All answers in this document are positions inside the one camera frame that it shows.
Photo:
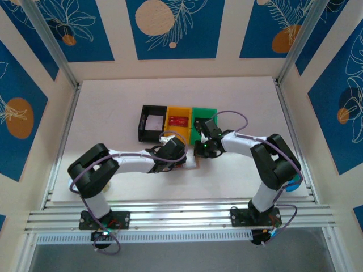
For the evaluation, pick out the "aluminium table edge rail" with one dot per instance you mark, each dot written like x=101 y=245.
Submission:
x=61 y=147
x=295 y=141

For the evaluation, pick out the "red VIP card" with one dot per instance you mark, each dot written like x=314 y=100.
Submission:
x=178 y=121

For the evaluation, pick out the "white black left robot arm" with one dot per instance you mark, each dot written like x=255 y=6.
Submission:
x=133 y=161

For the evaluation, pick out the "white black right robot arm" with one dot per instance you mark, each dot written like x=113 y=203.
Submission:
x=241 y=143

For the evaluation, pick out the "white VIP card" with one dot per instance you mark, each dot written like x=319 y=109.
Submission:
x=156 y=120
x=156 y=116
x=154 y=126

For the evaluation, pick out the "green plastic bin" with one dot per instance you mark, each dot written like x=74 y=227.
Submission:
x=204 y=112

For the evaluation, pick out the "black controller board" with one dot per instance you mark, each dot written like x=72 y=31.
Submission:
x=100 y=236
x=259 y=238

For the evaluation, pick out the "yellow plastic bin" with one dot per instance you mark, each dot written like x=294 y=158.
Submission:
x=178 y=134

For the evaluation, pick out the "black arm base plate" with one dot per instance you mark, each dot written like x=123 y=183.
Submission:
x=238 y=216
x=122 y=219

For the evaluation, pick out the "blue plastic bowl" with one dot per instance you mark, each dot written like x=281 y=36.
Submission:
x=293 y=187

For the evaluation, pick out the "black card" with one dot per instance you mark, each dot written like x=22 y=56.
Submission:
x=200 y=122

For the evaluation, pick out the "aluminium frame post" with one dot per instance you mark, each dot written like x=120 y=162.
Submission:
x=302 y=42
x=51 y=42

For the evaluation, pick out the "aluminium mounting beam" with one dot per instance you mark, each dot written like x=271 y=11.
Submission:
x=181 y=215

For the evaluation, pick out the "small cream bowl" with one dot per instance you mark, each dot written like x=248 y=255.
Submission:
x=107 y=187

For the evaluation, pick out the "black plastic bin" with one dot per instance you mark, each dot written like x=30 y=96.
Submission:
x=150 y=137

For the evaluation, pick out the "blue floral wall poster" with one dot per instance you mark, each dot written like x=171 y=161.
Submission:
x=28 y=85
x=198 y=34
x=320 y=37
x=334 y=113
x=28 y=37
x=93 y=34
x=261 y=28

